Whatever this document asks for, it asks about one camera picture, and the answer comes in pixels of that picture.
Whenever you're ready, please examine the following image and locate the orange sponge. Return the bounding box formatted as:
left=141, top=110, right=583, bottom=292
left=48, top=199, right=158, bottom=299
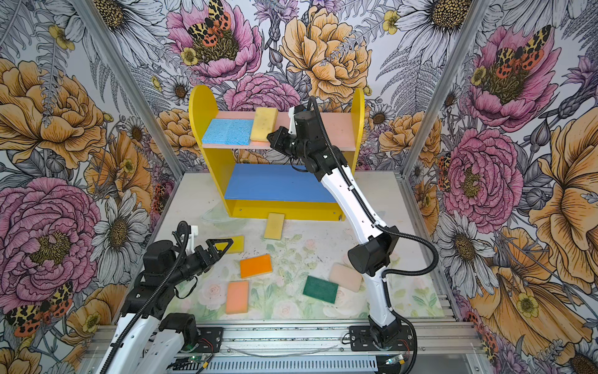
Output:
left=240, top=254, right=273, bottom=279

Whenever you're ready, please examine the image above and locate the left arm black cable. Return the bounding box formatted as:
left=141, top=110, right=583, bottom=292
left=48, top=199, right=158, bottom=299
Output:
left=97, top=220, right=199, bottom=374

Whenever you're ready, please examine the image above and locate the blue cellulose sponge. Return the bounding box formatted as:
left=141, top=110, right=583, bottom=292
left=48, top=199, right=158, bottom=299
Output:
left=202, top=118, right=235, bottom=145
left=226, top=119, right=253, bottom=146

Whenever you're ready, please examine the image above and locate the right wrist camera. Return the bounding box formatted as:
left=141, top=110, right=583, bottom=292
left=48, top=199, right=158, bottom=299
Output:
left=288, top=105, right=322, bottom=141

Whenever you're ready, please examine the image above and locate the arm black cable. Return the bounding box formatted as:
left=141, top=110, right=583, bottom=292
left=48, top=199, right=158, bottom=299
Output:
left=305, top=95, right=440, bottom=374
left=97, top=220, right=199, bottom=374

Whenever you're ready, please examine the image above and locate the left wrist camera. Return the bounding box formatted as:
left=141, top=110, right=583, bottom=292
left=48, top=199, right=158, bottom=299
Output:
left=185, top=225, right=199, bottom=256

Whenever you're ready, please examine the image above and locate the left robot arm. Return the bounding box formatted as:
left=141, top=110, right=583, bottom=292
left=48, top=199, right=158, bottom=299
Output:
left=97, top=238, right=235, bottom=373

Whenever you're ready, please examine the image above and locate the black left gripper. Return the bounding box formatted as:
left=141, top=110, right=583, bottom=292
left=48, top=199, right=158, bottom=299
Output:
left=167, top=238, right=235, bottom=285

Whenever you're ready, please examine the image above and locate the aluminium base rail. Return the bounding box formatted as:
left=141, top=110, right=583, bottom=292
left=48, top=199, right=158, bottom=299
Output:
left=80, top=318, right=491, bottom=373

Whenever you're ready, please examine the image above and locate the aluminium frame post left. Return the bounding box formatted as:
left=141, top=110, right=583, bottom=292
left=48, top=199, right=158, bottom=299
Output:
left=73, top=1, right=185, bottom=181

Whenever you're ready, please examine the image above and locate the dark green scouring pad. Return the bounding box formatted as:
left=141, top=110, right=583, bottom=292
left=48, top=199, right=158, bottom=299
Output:
left=302, top=276, right=339, bottom=304

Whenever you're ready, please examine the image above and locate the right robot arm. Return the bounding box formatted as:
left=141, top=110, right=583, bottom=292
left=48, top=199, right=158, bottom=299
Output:
left=267, top=127, right=402, bottom=349

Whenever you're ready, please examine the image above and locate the aluminium frame post right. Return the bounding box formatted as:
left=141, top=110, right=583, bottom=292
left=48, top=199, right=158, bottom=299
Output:
left=400, top=0, right=491, bottom=179

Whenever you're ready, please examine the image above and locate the yellow sponge with green back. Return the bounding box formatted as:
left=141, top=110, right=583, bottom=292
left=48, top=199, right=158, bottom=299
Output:
left=263, top=212, right=285, bottom=240

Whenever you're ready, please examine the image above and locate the pale pink sponge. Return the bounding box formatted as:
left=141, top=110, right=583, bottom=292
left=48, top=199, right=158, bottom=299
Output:
left=329, top=263, right=363, bottom=293

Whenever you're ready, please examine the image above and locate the peach pink sponge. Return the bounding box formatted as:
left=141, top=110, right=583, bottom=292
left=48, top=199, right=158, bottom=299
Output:
left=225, top=280, right=250, bottom=315

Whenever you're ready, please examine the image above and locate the bright yellow sponge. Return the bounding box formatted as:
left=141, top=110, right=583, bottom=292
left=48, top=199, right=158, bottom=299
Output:
left=227, top=235, right=244, bottom=254

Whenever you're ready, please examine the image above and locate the aluminium frame post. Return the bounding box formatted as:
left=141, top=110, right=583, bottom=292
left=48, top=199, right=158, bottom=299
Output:
left=73, top=1, right=185, bottom=181
left=400, top=0, right=491, bottom=179

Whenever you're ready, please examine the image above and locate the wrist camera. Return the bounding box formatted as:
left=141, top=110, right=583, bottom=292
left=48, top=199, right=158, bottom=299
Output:
left=185, top=225, right=199, bottom=256
left=288, top=105, right=322, bottom=141

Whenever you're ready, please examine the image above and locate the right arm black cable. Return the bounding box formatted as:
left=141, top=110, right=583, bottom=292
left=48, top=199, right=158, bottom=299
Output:
left=305, top=95, right=440, bottom=374

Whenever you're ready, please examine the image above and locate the dull yellow sponge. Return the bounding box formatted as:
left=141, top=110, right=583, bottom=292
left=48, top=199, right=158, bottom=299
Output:
left=250, top=108, right=279, bottom=142

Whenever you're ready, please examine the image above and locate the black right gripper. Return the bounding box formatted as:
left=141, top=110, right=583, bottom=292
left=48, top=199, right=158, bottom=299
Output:
left=268, top=124, right=310, bottom=159

